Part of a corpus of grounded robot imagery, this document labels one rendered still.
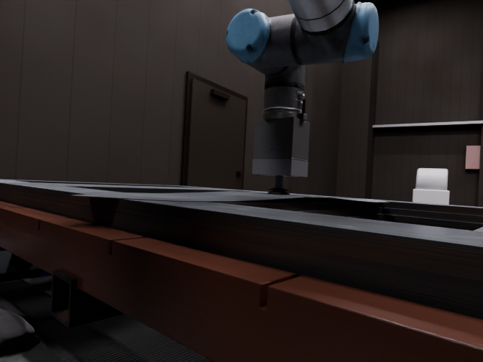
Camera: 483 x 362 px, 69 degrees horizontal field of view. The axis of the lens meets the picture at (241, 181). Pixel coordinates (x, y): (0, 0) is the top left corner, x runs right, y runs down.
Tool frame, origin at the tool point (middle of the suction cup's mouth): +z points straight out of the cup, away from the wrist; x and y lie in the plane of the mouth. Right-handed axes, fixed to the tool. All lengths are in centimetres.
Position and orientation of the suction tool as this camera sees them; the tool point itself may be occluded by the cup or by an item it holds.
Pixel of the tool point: (278, 200)
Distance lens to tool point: 66.8
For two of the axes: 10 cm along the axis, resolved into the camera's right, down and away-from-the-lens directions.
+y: -7.9, -0.4, 6.1
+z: -0.5, 10.0, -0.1
